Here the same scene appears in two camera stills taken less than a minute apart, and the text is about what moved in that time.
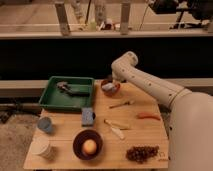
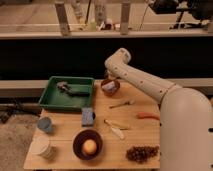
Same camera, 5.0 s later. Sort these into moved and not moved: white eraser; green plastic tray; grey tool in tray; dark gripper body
Moved: dark gripper body
Not moved: white eraser; green plastic tray; grey tool in tray
